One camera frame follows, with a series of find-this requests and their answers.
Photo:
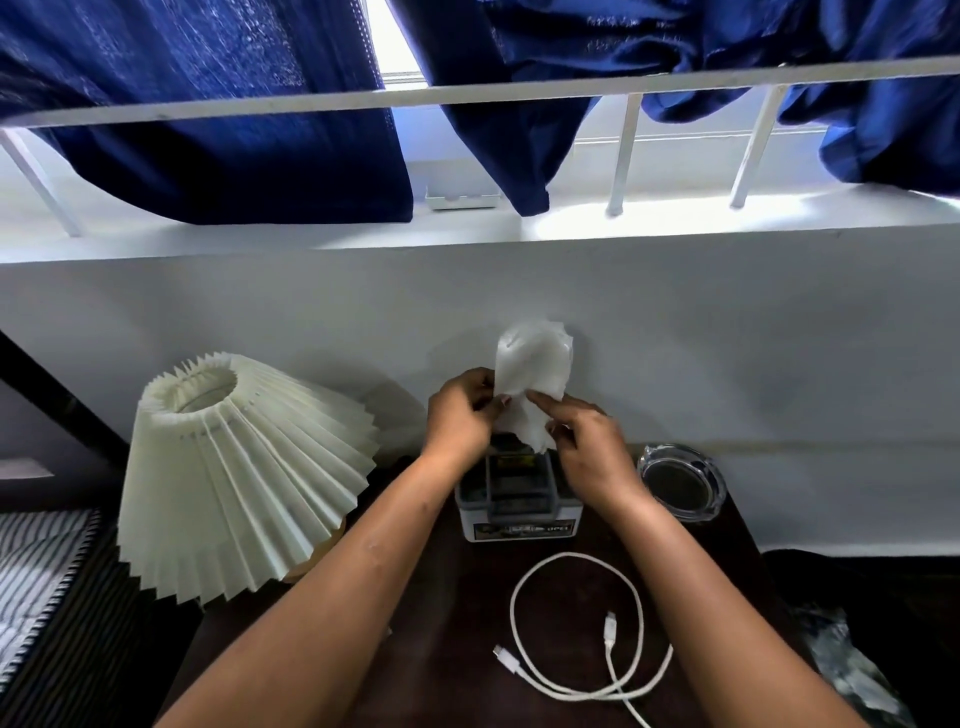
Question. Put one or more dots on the dark wooden bedside table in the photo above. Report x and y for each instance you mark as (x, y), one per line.
(450, 637)

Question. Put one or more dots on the cream pleated table lamp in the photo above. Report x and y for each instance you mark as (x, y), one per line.
(225, 465)

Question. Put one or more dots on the clear glass ashtray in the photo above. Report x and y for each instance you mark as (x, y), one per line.
(679, 487)

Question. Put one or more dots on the grey tissue box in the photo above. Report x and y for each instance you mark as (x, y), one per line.
(517, 495)

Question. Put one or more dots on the white tissue stack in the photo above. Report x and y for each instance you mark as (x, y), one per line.
(532, 360)

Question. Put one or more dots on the dark wooden bed frame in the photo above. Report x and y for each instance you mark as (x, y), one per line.
(52, 405)

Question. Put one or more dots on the person's right forearm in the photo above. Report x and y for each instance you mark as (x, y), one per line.
(720, 622)

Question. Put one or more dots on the person's left hand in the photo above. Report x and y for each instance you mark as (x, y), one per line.
(457, 420)

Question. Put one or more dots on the striped mattress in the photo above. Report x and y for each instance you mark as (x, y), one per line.
(37, 570)

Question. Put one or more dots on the clear plastic bag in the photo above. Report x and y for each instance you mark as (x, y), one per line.
(847, 667)

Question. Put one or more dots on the white window railing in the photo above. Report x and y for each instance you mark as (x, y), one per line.
(525, 90)

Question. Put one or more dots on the blue curtain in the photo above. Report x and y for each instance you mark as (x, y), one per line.
(510, 142)
(225, 150)
(885, 127)

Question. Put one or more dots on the person's left forearm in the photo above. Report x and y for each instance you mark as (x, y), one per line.
(322, 615)

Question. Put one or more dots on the person's right hand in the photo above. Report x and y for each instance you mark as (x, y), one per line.
(592, 457)

